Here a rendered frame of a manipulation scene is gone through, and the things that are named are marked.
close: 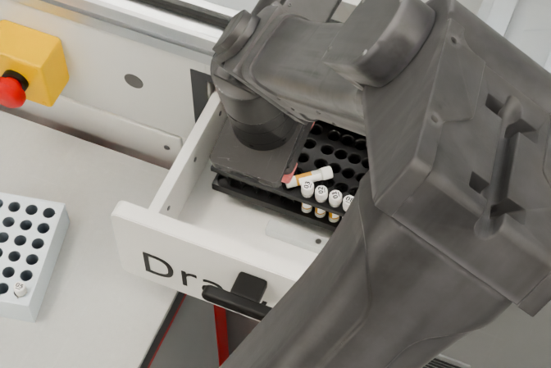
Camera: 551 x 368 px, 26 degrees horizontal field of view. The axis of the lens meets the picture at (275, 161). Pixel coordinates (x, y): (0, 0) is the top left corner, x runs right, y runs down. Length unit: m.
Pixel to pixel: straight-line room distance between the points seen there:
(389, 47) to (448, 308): 0.11
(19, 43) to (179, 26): 0.20
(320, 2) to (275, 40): 0.14
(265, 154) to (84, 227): 0.35
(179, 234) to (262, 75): 0.33
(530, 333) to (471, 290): 0.95
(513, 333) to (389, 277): 0.97
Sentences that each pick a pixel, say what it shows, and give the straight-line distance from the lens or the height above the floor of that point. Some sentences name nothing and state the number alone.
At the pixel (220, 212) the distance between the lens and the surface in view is 1.21.
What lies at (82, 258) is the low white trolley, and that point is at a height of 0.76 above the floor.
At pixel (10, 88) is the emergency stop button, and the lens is 1.26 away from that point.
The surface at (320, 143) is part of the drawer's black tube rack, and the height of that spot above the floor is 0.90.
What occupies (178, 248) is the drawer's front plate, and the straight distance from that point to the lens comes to 1.11.
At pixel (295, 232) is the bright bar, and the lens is 1.18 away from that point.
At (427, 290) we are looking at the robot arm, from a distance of 0.44.
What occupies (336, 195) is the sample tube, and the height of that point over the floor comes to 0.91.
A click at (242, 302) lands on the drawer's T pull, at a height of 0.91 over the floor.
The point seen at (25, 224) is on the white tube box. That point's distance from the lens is 1.28.
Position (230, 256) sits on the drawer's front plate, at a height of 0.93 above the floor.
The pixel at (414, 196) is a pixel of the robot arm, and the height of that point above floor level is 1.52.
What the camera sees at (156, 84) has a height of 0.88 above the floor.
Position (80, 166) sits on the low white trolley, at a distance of 1.35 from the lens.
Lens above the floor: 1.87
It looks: 56 degrees down
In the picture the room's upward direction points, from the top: straight up
